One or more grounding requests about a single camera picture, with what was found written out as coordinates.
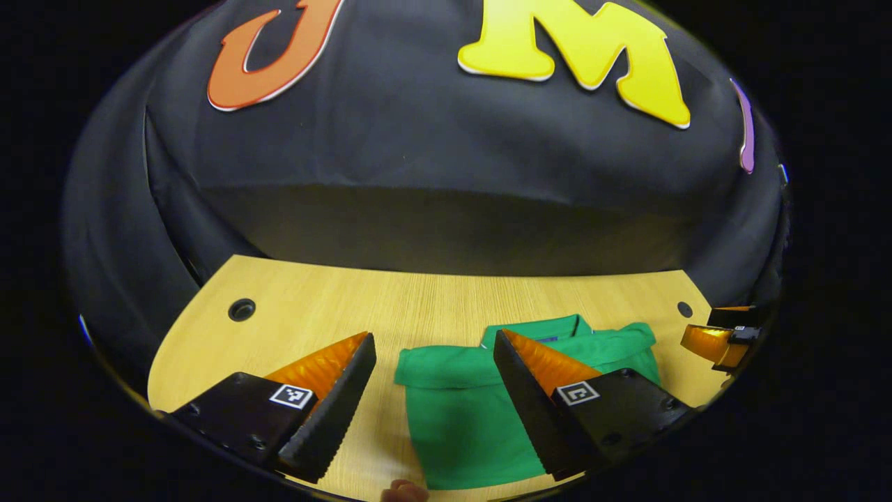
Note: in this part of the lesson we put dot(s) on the green T-shirt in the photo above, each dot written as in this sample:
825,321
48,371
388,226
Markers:
460,418

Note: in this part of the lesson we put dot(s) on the black backdrop cloth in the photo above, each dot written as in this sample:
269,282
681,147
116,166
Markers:
418,153

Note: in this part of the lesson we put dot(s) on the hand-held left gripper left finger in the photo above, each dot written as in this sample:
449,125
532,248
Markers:
334,425

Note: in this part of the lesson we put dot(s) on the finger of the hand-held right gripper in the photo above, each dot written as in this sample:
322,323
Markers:
711,345
732,317

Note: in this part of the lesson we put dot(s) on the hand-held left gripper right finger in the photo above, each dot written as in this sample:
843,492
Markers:
529,411

